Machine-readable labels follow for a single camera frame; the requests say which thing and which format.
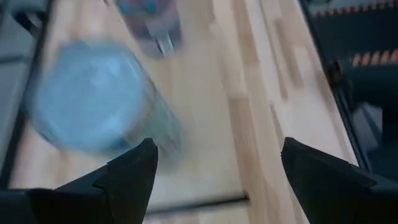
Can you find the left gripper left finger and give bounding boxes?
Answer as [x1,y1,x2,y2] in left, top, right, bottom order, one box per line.
[0,138,159,224]

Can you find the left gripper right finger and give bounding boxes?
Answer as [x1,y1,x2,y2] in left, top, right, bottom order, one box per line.
[280,136,398,224]

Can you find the gold can blue label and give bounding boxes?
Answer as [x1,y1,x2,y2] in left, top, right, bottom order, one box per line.
[133,12,185,60]

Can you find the black mat orange stripes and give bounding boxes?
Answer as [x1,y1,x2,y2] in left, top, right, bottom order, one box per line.
[338,46,398,106]
[312,0,398,19]

